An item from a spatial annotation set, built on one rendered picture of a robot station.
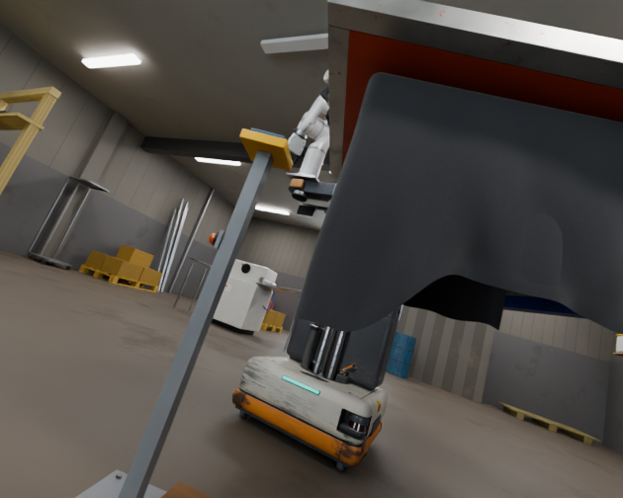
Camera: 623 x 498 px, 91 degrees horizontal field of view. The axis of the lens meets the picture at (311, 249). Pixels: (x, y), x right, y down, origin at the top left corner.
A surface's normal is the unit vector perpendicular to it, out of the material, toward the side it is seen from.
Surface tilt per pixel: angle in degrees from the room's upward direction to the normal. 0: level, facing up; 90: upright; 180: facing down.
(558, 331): 90
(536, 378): 90
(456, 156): 93
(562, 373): 90
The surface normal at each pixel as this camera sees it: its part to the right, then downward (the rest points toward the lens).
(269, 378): -0.34, -0.32
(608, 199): -0.06, -0.29
